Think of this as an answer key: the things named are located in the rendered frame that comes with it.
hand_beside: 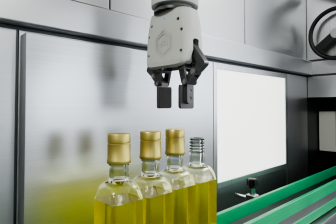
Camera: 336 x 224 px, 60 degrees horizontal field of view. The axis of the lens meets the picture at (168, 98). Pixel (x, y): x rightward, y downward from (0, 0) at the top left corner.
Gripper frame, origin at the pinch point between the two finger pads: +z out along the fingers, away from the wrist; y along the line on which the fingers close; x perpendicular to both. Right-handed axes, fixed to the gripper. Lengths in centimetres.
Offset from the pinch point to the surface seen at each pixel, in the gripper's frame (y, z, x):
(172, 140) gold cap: 0.9, 7.3, -1.5
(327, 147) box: -10, 20, 106
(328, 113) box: -9, 5, 106
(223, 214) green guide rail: -2.6, 25.7, 17.9
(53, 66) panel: -11.9, -5.2, -16.9
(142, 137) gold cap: 0.5, 6.3, -7.6
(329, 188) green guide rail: 5, 27, 61
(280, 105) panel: -11, 1, 64
